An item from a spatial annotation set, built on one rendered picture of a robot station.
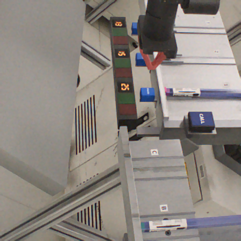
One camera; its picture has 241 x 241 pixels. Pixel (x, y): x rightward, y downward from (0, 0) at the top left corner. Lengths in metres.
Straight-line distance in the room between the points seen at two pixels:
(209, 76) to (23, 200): 0.81
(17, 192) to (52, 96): 0.73
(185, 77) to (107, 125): 0.62
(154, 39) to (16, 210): 0.89
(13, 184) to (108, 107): 0.42
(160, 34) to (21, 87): 0.28
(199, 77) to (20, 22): 0.42
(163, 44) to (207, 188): 0.50
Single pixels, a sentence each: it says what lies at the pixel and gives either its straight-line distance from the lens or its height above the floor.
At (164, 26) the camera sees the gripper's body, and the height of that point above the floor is 0.86.
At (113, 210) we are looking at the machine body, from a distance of 1.55.
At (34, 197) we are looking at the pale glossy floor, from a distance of 1.75.
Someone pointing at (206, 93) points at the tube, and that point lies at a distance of 1.13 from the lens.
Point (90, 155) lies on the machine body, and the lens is 1.73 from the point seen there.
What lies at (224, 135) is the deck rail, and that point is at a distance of 1.10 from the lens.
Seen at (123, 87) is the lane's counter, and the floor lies 0.66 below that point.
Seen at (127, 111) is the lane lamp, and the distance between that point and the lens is 1.09.
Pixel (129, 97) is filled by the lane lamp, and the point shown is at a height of 0.66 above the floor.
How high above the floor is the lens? 1.18
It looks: 30 degrees down
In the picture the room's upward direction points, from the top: 57 degrees clockwise
